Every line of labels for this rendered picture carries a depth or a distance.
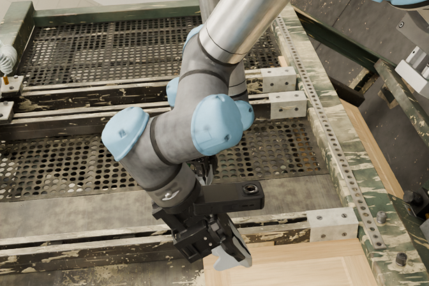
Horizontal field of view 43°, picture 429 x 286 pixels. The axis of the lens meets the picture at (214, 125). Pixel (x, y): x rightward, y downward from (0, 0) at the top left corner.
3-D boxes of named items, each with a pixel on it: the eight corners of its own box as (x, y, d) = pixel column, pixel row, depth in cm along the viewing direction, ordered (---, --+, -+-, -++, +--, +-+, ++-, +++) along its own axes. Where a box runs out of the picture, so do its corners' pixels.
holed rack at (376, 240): (386, 248, 135) (386, 247, 135) (374, 249, 135) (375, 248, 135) (270, -7, 269) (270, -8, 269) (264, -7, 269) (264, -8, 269)
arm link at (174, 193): (180, 147, 86) (185, 177, 79) (196, 166, 88) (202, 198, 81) (141, 170, 87) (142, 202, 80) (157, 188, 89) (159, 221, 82)
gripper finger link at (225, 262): (226, 276, 97) (199, 246, 92) (256, 261, 96) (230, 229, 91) (230, 290, 94) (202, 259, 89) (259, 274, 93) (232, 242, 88)
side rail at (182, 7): (263, 22, 269) (264, 0, 263) (37, 37, 263) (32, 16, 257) (261, 15, 275) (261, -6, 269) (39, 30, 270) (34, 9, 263)
